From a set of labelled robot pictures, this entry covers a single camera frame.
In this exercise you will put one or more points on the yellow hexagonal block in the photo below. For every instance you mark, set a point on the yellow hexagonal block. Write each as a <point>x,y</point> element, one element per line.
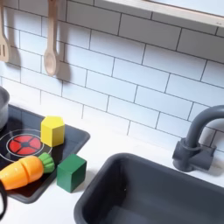
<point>52,131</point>

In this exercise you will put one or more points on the green cube block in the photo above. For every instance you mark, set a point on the green cube block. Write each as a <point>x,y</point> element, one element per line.
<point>71,173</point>

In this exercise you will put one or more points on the orange toy carrot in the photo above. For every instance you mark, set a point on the orange toy carrot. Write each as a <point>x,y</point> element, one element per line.
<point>24,170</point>

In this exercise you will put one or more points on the black toy stove top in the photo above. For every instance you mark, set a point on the black toy stove top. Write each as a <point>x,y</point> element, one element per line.
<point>71,140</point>

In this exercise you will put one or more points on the wooden spoon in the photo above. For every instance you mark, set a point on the wooden spoon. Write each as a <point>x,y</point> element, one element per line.
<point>51,58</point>

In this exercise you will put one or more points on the dark grey tap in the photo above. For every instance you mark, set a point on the dark grey tap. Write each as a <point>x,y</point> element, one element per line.
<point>192,145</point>

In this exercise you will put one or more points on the dark grey sink basin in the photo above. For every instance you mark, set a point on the dark grey sink basin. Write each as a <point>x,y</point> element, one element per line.
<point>151,192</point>

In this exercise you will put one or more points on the steel pot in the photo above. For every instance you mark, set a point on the steel pot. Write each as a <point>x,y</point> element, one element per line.
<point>3,108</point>

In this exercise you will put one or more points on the wooden shelf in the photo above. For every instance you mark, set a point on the wooden shelf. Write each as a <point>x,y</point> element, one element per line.
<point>175,10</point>

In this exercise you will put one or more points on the wooden slotted spatula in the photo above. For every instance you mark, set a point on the wooden slotted spatula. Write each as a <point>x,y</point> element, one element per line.
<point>3,49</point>

